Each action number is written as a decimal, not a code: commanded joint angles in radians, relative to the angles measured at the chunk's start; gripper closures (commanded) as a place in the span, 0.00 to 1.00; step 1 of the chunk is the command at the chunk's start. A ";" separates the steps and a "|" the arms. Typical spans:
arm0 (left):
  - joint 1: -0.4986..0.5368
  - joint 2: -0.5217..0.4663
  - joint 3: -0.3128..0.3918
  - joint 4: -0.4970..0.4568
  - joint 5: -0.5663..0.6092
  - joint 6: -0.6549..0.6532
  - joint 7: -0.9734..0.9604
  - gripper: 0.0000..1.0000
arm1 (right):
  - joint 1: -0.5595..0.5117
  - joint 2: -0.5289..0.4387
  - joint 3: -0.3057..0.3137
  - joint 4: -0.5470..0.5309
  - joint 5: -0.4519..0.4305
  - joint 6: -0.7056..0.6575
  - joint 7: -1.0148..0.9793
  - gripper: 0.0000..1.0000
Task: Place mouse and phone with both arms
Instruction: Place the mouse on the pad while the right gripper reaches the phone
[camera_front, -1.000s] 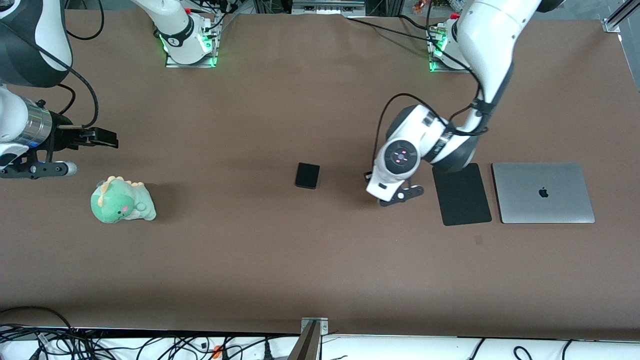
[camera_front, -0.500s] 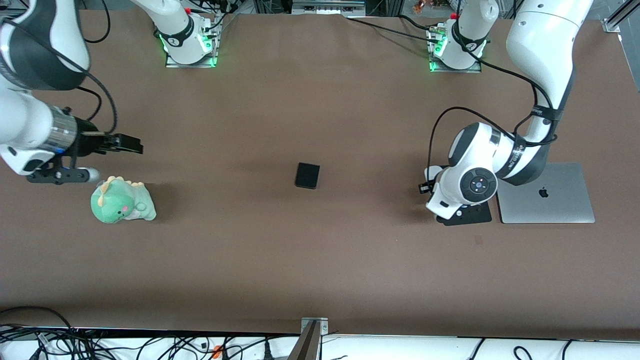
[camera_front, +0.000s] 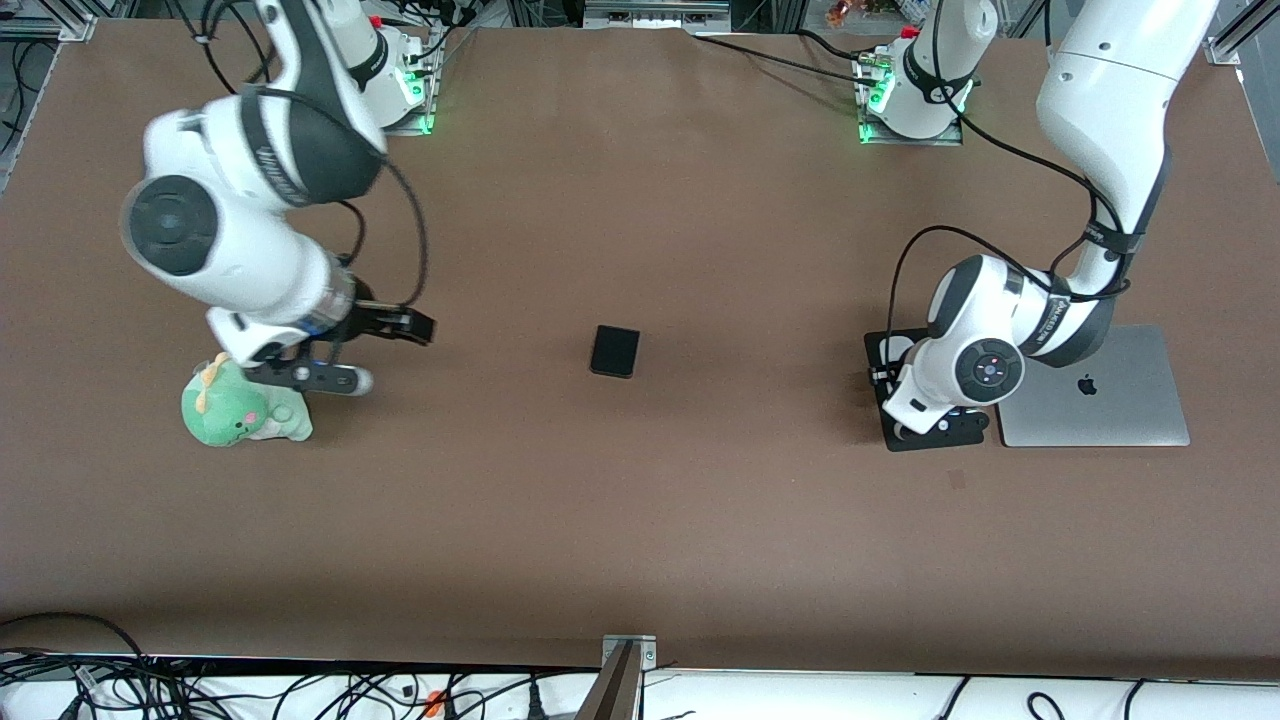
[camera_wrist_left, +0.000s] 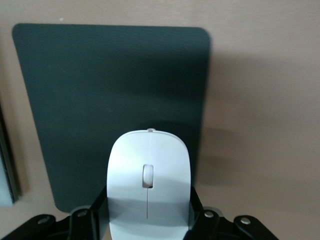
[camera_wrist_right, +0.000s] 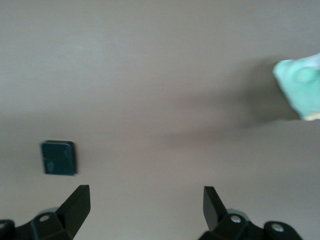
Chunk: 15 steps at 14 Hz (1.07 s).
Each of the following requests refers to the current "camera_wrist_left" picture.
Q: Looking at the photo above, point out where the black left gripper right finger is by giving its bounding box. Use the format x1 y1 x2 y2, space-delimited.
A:
184 186 279 240

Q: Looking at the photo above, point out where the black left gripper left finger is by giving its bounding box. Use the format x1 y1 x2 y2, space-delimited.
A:
0 186 110 240

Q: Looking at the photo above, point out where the silver Apple laptop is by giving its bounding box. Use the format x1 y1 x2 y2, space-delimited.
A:
0 99 22 209

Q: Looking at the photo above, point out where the black mouse pad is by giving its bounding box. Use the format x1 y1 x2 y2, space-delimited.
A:
11 22 214 215

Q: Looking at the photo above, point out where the white computer mouse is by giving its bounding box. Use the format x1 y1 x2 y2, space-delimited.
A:
106 127 193 240

